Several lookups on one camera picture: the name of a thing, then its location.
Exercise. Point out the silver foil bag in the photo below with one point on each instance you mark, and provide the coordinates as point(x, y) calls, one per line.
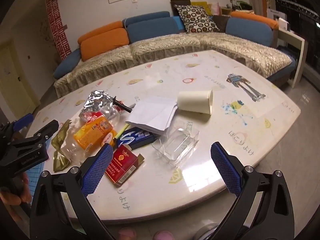
point(96, 100)

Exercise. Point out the dark brown pillow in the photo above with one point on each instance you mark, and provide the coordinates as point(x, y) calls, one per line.
point(222, 22)

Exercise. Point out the light blue pillow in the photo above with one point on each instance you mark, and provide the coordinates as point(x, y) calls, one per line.
point(178, 23)

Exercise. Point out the blue sofa with beige cover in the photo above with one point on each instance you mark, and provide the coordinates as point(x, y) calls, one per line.
point(175, 47)

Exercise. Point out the white cardboard box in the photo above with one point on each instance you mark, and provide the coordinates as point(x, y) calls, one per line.
point(277, 17)

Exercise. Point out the blue cutting mat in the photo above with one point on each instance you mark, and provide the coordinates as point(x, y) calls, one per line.
point(33, 181)

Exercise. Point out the clear plastic bottle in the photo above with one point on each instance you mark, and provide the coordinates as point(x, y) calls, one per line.
point(71, 150)

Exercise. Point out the yellow-green pen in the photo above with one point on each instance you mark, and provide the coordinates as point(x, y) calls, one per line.
point(120, 133)

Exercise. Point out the pale yellow door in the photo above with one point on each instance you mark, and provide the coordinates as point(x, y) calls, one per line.
point(17, 80)

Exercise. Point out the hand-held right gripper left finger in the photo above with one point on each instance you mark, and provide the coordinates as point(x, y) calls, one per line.
point(98, 167)

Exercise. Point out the blue sofa cushion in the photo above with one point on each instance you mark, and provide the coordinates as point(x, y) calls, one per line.
point(147, 17)
point(250, 32)
point(152, 30)

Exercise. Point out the clear plastic box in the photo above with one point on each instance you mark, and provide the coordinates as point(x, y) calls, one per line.
point(175, 145)

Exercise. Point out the blue gum pack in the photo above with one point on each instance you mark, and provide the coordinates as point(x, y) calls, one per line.
point(136, 138)

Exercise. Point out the person's left hand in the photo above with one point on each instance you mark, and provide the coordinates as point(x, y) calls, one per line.
point(12, 198)

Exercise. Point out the pink slipper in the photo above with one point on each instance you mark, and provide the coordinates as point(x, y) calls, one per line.
point(163, 235)

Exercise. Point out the pink bag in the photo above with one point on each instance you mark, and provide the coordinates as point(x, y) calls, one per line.
point(215, 8)

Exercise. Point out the red cigarette box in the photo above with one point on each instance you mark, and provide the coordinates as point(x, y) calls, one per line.
point(122, 166)

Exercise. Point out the red white packet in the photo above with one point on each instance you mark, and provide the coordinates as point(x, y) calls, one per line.
point(93, 117)

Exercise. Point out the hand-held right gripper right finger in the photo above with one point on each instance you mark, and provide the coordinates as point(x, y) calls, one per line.
point(226, 167)

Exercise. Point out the round metal bin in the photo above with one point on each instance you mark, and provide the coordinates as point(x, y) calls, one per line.
point(207, 231)

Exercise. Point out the dark balcony window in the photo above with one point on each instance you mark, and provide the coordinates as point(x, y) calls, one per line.
point(300, 25)

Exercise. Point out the orange snack box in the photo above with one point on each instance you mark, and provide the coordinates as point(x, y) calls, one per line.
point(92, 132)

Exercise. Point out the circle patterned pillow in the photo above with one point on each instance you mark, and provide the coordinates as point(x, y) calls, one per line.
point(196, 18)

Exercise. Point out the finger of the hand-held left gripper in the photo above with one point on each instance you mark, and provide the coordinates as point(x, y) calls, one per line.
point(47, 130)
point(23, 122)

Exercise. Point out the olive green wrapper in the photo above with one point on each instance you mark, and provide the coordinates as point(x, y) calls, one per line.
point(58, 140)

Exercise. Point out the yellow pillow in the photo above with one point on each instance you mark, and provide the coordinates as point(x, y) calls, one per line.
point(198, 3)

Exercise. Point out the white side table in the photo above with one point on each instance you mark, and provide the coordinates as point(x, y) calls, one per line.
point(297, 45)

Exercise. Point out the white paper cup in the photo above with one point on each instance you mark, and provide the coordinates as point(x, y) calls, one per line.
point(193, 101)

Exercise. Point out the blue sofa bolster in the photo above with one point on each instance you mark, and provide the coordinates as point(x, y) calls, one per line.
point(66, 63)

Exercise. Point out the white paper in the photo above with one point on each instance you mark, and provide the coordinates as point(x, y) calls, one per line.
point(150, 115)

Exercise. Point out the orange sofa cushion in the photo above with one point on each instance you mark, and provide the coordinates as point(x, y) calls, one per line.
point(100, 31)
point(103, 43)
point(252, 18)

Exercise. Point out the red patterned wall sticker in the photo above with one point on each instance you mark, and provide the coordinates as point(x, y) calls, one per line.
point(58, 30)

